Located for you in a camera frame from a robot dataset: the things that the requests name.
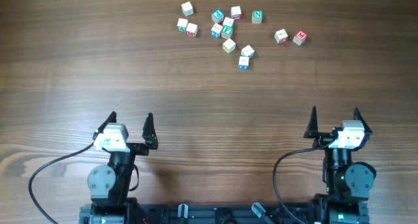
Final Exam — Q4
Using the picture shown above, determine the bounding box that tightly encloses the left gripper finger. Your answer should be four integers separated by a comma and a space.
93, 111, 117, 140
142, 112, 159, 150

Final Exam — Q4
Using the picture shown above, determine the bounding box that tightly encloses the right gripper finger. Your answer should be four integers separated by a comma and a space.
353, 108, 373, 136
304, 106, 319, 138

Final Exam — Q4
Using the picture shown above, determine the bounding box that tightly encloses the white block red picture side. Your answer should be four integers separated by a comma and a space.
274, 29, 288, 44

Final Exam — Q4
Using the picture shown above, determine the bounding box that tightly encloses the block with red M side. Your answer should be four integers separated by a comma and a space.
186, 23, 198, 37

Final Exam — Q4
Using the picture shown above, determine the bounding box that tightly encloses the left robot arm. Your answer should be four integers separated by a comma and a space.
78, 112, 158, 224

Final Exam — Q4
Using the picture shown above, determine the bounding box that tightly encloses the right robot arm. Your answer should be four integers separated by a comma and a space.
304, 107, 377, 223

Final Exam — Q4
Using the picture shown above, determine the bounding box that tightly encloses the red letter M block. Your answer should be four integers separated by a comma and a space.
293, 31, 308, 46

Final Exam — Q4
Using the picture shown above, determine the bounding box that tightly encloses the block with blue X side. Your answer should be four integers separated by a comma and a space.
238, 56, 249, 70

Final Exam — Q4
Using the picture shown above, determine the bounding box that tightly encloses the white block green N side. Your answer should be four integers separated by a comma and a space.
241, 45, 255, 58

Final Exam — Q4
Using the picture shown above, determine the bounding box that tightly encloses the block with green letter side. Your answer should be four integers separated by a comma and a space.
177, 18, 188, 32

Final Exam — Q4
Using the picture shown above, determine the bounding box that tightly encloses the yellow bordered block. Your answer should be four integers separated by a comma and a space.
222, 39, 236, 54

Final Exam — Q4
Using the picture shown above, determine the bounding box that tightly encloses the green letter N block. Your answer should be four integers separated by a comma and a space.
251, 10, 263, 24

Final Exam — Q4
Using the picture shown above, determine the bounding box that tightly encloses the green letter F block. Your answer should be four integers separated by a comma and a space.
221, 25, 233, 39

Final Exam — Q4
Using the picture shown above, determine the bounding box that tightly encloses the plain white wooden block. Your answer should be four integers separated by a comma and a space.
181, 1, 194, 16

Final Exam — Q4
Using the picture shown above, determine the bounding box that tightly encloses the blue letter P block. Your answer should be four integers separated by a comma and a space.
212, 9, 225, 24

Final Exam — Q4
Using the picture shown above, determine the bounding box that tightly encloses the right black cable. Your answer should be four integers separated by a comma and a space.
272, 138, 337, 224

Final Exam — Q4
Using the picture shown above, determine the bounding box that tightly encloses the black cable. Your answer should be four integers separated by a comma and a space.
272, 138, 337, 224
27, 142, 95, 224

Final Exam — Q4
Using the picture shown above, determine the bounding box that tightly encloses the left black cable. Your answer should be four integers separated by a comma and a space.
27, 142, 95, 224

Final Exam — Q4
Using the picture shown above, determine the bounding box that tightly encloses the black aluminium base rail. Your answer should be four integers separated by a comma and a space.
78, 203, 370, 224

